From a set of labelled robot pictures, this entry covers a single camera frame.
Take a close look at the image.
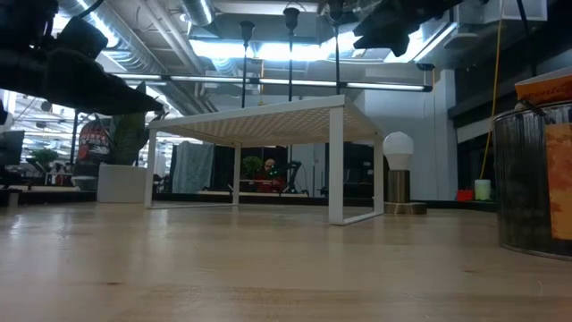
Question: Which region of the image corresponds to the green plant in white pot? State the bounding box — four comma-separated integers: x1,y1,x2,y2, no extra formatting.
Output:
97,80,169,205

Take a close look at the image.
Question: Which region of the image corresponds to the person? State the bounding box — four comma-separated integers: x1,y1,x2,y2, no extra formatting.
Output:
73,116,114,190
253,157,286,194

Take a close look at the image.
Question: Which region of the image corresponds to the white ceiling unit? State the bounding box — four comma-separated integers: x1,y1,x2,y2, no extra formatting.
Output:
440,0,549,51

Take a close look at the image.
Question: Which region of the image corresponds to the black monitor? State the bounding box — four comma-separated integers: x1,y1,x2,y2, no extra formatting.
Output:
0,130,26,170

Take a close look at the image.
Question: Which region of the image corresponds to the large silver ventilation duct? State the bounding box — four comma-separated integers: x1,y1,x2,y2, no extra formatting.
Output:
57,0,220,117

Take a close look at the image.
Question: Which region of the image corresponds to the black background stand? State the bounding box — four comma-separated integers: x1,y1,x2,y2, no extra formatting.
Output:
285,159,306,194

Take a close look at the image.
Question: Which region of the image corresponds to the black candlestick holder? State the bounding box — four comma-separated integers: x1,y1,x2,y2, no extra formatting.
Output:
282,6,301,103
239,20,257,109
327,0,349,96

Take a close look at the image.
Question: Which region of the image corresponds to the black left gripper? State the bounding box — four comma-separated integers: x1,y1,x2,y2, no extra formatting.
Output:
0,0,164,115

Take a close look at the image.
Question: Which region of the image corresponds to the grey-green hanging cloth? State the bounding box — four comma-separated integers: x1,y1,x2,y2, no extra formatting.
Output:
172,140,215,195

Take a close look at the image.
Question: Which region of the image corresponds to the yellow extension cable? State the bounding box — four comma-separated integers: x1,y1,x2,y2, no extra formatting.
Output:
479,0,505,181

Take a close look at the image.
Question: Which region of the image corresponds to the black aluminium table frame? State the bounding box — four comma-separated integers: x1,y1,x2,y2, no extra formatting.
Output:
0,190,497,212

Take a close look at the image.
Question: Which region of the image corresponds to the pale green bucket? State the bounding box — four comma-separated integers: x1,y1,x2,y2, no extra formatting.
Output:
474,178,492,202

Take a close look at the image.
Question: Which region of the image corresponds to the small silver ventilation duct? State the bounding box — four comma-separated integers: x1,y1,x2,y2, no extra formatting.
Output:
180,0,216,27

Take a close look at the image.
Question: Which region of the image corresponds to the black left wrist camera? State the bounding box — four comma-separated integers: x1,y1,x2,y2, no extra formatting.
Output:
56,15,109,60

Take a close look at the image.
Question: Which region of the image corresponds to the candle tin with orange tag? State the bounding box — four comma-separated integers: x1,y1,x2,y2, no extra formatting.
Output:
492,66,572,261

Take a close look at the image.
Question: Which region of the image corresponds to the white perforated shelf riser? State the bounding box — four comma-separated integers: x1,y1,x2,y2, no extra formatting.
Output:
143,93,385,227

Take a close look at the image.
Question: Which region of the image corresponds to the small green background plant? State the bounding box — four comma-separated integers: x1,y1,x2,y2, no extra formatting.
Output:
242,155,265,181

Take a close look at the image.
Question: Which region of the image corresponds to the long linear ceiling light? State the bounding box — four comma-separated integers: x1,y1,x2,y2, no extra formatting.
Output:
111,72,433,94

